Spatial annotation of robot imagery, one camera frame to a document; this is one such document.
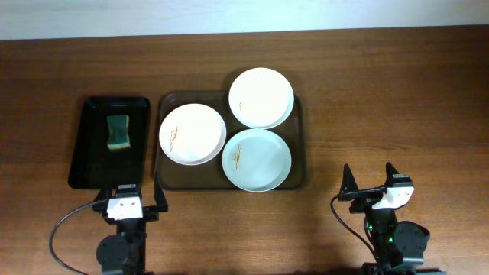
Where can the black rectangular tray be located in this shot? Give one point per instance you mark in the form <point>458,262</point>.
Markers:
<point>93,165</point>

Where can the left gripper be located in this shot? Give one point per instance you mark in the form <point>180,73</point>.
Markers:
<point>152,212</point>

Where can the green yellow sponge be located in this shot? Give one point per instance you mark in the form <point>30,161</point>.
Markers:
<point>118,137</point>

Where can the white plate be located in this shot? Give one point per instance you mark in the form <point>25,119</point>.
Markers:
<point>192,134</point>
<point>261,98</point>

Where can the brown translucent serving tray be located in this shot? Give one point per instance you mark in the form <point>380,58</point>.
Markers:
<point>210,176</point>

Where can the white plate top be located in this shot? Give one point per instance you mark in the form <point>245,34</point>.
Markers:
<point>261,98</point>

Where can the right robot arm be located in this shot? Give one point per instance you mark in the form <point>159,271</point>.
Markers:
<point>397,247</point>

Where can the pale blue plate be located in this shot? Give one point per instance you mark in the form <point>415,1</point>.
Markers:
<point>256,160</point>

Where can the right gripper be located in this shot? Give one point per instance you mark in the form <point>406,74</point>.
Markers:
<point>349,192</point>

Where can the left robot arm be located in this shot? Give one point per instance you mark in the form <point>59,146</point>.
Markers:
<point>125,251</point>

